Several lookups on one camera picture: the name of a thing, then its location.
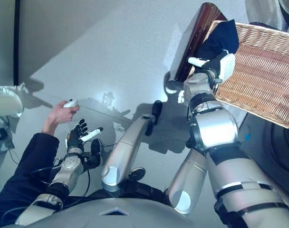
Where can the silver robot leg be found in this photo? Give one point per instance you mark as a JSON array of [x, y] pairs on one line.
[[128, 152], [187, 185]]

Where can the person right black shoe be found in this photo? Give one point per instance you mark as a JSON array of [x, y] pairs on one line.
[[137, 173]]

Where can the right silver robot leg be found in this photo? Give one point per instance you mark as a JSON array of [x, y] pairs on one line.
[[187, 185]]

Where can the person left forearm black sleeve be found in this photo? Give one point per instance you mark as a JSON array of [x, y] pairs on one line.
[[23, 171]]

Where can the grey front-load washing machine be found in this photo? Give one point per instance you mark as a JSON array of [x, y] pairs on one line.
[[277, 152]]

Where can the silver robot torso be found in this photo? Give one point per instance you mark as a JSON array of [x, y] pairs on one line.
[[106, 216]]

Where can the black cloth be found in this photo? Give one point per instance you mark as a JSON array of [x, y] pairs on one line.
[[220, 38]]

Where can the white handheld controller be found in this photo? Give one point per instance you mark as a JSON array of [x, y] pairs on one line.
[[70, 103]]

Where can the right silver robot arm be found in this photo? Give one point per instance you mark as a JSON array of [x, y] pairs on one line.
[[218, 133]]

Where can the brown glossy side table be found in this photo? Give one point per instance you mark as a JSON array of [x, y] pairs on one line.
[[192, 42]]

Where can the wicker laundry basket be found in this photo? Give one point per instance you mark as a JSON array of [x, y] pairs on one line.
[[261, 78]]

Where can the person left hand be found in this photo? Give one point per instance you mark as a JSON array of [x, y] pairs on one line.
[[63, 115]]

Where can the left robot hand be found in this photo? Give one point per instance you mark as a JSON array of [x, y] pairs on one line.
[[74, 140]]

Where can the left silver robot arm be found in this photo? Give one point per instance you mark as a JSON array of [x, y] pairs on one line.
[[66, 171]]

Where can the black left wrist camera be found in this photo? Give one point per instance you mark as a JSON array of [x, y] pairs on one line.
[[86, 158]]

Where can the left silver robot leg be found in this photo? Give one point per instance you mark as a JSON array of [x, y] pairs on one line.
[[128, 152]]

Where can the person black shoe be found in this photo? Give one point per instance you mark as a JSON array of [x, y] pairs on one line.
[[137, 173], [96, 152]]

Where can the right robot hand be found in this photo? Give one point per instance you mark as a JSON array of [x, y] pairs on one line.
[[218, 64]]

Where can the person left black shoe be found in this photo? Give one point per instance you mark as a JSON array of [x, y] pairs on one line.
[[96, 152]]

